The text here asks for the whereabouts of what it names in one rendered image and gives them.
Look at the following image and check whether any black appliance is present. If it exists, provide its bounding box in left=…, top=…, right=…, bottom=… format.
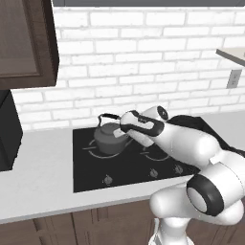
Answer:
left=0, top=89, right=24, bottom=172

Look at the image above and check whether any dark hob knob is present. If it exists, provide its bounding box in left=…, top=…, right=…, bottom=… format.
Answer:
left=102, top=174, right=114, bottom=188
left=173, top=164, right=185, bottom=176
left=148, top=167, right=160, bottom=180

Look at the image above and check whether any pale wall shelf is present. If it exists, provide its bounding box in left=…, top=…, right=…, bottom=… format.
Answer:
left=215, top=47, right=245, bottom=68

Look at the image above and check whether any dark wood base cupboard door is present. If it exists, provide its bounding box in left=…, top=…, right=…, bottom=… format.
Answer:
left=33, top=212, right=78, bottom=245
left=186, top=219, right=245, bottom=245
left=71, top=199, right=158, bottom=245
left=0, top=218, right=42, bottom=245

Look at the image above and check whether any dark grey range hood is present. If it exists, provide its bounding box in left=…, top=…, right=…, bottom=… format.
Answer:
left=51, top=0, right=245, bottom=9

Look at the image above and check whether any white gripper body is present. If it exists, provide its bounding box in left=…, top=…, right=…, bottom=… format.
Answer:
left=113, top=127, right=130, bottom=139

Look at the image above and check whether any grey kettle with black handle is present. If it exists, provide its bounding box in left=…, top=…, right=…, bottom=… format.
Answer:
left=93, top=112, right=132, bottom=157

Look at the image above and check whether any black glass hob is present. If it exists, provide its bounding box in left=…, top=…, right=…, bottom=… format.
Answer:
left=72, top=115, right=239, bottom=194

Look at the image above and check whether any grey wall socket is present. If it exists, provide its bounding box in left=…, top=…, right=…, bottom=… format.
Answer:
left=226, top=69, right=242, bottom=90

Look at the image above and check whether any dark wood wall cupboard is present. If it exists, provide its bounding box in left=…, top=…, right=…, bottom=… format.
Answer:
left=0, top=0, right=60, bottom=91

